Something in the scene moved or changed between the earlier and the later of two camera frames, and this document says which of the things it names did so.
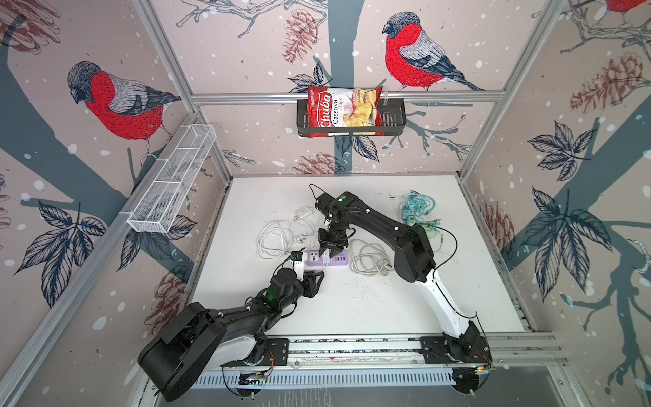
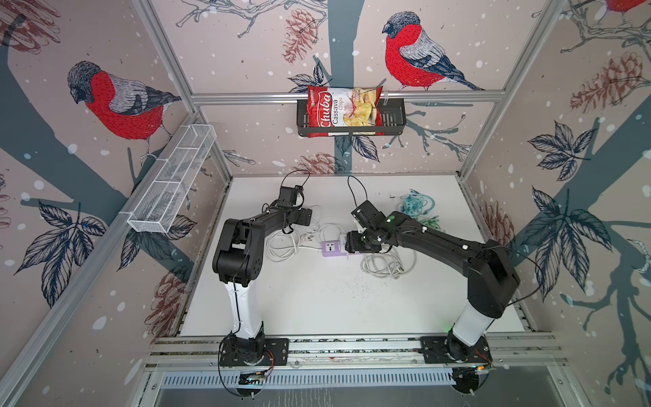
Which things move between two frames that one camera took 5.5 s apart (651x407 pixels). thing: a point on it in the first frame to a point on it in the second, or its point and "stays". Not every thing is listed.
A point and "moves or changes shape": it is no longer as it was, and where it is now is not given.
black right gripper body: (332, 241) to (360, 243)
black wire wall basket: (392, 121) stays
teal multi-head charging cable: (415, 208) stays
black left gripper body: (307, 287) to (300, 217)
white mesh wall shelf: (155, 210) stays
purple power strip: (313, 259) moves or changes shape
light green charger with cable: (431, 230) stays
